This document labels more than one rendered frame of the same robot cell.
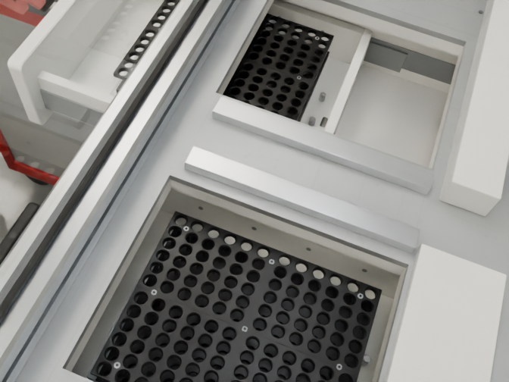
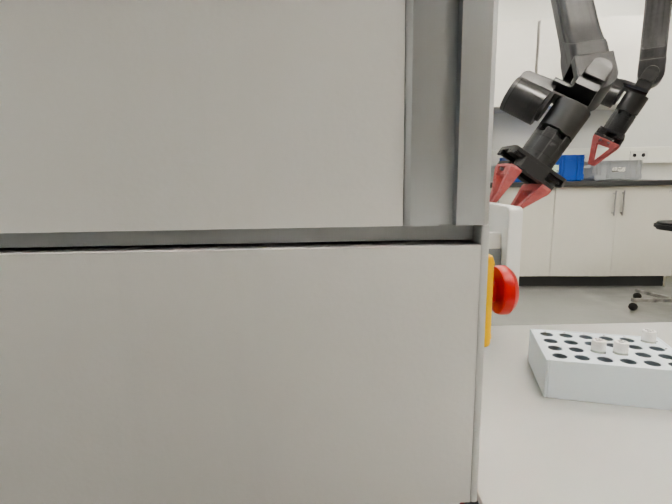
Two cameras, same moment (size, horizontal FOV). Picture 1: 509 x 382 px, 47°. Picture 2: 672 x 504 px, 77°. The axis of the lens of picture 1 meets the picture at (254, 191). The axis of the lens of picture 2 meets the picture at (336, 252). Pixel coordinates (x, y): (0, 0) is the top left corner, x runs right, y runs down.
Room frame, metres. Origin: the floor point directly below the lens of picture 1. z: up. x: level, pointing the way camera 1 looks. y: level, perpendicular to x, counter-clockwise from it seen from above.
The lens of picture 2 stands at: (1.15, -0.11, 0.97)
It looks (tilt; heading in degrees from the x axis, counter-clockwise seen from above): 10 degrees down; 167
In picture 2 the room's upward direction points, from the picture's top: 1 degrees counter-clockwise
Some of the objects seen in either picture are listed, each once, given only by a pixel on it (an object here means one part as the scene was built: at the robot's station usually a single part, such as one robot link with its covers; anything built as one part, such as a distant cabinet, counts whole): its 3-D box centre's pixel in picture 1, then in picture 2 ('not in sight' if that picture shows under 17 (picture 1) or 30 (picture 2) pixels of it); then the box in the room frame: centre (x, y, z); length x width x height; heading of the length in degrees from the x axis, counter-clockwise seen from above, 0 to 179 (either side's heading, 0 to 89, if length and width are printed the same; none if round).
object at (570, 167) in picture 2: not in sight; (539, 169); (-2.16, 2.54, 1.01); 0.61 x 0.41 x 0.22; 73
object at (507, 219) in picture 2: not in sight; (475, 235); (0.55, 0.25, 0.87); 0.29 x 0.02 x 0.11; 167
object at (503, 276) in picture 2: not in sight; (494, 289); (0.86, 0.09, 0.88); 0.04 x 0.03 x 0.04; 167
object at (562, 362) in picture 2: not in sight; (603, 365); (0.83, 0.23, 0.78); 0.12 x 0.08 x 0.04; 62
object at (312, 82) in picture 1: (227, 71); not in sight; (0.51, 0.06, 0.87); 0.22 x 0.18 x 0.06; 77
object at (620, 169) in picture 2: not in sight; (609, 170); (-2.05, 3.19, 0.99); 0.40 x 0.31 x 0.17; 73
